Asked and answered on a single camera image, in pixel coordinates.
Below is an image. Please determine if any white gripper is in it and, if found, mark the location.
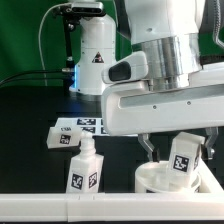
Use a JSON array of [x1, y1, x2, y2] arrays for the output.
[[101, 63, 224, 162]]

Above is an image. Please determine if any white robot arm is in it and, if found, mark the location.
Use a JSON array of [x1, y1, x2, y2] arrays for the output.
[[70, 0, 224, 160]]

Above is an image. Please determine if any white L-shaped fence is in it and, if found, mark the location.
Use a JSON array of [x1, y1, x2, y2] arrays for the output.
[[0, 148, 224, 223]]

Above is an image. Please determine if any white marker tag sheet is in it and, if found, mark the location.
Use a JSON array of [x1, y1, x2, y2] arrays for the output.
[[56, 117, 106, 136]]

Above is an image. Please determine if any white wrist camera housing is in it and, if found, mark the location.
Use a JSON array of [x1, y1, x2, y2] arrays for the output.
[[101, 51, 149, 84]]

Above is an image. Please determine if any black camera stand pole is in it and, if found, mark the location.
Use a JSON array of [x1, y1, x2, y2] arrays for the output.
[[63, 17, 75, 69]]

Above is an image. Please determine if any black cable upper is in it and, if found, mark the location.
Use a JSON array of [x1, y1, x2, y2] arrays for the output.
[[0, 68, 75, 84]]

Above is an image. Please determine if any black cable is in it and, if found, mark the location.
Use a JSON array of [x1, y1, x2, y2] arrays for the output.
[[0, 75, 74, 88], [0, 68, 75, 84]]

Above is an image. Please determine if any black camera on stand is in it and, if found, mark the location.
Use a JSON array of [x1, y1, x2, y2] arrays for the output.
[[55, 1, 105, 17]]

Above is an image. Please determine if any black cable lower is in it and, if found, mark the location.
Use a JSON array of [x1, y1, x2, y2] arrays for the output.
[[0, 75, 74, 88]]

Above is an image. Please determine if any grey camera cable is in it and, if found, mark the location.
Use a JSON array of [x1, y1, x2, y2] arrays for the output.
[[37, 3, 72, 87]]

